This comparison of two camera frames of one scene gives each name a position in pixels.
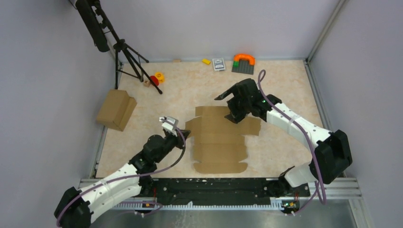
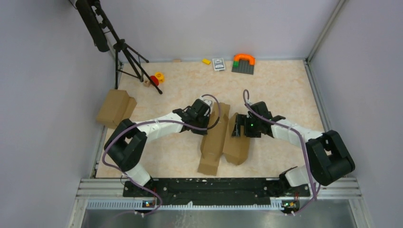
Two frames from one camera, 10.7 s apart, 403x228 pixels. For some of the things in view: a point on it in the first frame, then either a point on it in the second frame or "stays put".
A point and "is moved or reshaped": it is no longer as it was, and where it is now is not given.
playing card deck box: [218, 64] stays put
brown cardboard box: [219, 143] is moved or reshaped
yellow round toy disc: [160, 77] stays put
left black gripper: [180, 138] -> [201, 131]
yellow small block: [206, 61] stays put
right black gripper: [235, 116] -> [242, 119]
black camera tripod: [96, 23] stays put
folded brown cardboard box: [117, 109] stays put
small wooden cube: [147, 83] stays put
